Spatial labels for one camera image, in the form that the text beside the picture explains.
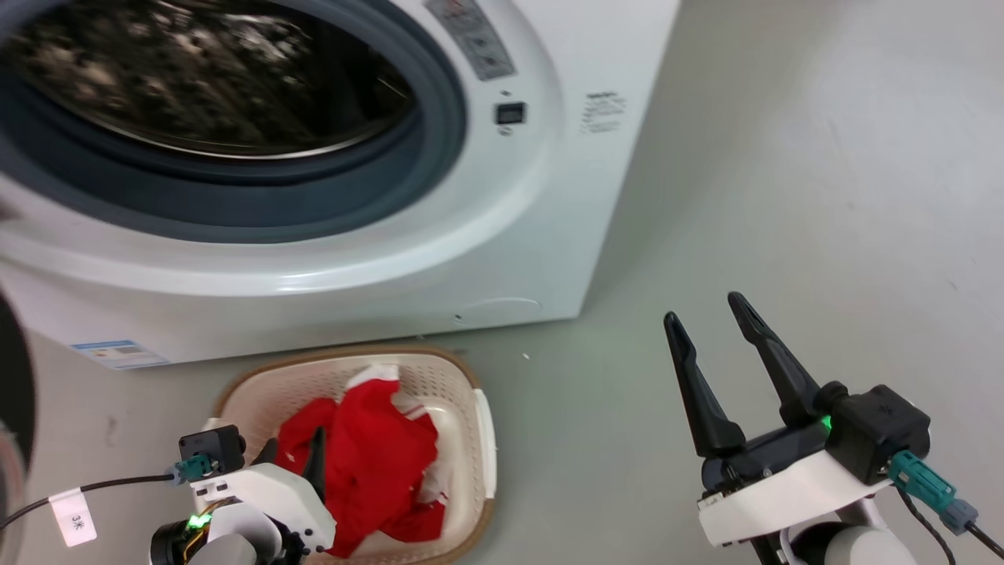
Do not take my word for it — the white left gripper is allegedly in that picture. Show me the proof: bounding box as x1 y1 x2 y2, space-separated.
191 428 337 554

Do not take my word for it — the dark grey door gasket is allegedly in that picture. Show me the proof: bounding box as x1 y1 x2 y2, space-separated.
0 0 468 244

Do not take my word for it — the white front-load washing machine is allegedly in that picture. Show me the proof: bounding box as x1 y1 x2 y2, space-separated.
0 0 682 370

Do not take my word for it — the black right camera cable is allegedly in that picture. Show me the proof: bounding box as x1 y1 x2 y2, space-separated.
894 487 1004 565

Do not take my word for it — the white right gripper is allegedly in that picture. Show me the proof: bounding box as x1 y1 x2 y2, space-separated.
664 292 895 549

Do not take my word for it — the black left camera cable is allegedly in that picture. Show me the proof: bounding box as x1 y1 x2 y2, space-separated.
0 473 177 531

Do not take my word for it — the round white filter cover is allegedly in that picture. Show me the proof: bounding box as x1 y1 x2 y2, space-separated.
454 296 544 327

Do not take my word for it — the black camera cable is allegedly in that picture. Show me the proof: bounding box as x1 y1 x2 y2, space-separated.
894 487 1004 565
0 473 177 531

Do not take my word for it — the red garment with white stripes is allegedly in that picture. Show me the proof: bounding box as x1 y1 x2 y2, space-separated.
275 365 452 560

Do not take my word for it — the perforated steel washing drum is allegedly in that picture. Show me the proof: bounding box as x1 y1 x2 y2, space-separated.
0 0 417 158

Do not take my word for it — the teal right camera connector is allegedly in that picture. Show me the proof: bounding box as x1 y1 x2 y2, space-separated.
887 450 980 536

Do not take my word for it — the teal left camera connector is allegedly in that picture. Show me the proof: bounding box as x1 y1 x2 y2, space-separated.
165 455 215 483

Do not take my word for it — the grey instruction sticker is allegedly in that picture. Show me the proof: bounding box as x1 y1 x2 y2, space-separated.
425 0 518 82

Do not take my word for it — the white cable tag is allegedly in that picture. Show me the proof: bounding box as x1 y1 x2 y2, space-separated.
49 488 98 548

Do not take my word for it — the teal camera connector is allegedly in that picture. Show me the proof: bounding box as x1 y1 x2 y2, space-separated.
887 450 980 536
165 455 215 483

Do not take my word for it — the round washing machine door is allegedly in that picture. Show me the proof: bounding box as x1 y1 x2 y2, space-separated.
0 290 37 565

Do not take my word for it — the blue white energy label sticker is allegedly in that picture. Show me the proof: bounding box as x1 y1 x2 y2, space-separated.
70 339 170 370

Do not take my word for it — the beige perforated laundry basket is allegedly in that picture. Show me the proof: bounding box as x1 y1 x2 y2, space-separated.
212 345 499 565

